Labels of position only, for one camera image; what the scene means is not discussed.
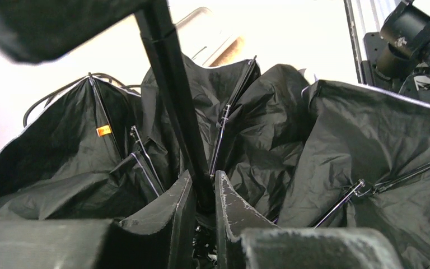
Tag lavender folding umbrella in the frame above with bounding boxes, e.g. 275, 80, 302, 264
0, 1, 430, 268

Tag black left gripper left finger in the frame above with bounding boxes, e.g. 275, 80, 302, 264
0, 172, 195, 268

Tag aluminium extrusion rail frame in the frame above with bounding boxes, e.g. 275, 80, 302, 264
343, 0, 364, 84

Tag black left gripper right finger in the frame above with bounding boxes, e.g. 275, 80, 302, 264
214, 170, 402, 268

